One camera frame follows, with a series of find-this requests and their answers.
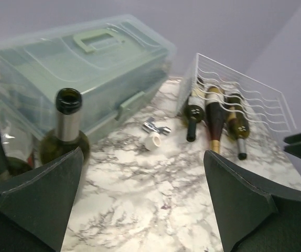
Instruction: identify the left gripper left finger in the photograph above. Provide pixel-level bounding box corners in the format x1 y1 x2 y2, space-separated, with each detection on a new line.
0 148 83 251

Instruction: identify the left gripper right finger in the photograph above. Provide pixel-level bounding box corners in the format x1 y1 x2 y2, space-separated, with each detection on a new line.
203 150 301 251

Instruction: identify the dark green bottle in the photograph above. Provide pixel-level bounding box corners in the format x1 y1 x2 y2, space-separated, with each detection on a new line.
38 88 90 167

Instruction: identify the green bottle silver foil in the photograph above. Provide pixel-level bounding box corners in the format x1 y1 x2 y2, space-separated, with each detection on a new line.
227 92 250 160

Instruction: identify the red wine bottle gold foil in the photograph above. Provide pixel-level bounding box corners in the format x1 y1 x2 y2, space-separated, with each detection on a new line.
205 87 225 154

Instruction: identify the dark bottle bottom left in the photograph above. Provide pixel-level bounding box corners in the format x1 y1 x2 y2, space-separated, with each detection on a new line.
184 77 205 142

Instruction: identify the chrome white bottle stopper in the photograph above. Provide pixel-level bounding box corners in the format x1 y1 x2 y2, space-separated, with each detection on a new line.
142 117 171 151

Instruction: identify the green plastic toolbox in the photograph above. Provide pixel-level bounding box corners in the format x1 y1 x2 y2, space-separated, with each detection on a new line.
0 15 176 143

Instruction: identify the white wire wine rack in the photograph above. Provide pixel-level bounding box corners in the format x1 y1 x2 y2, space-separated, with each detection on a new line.
175 53 296 133

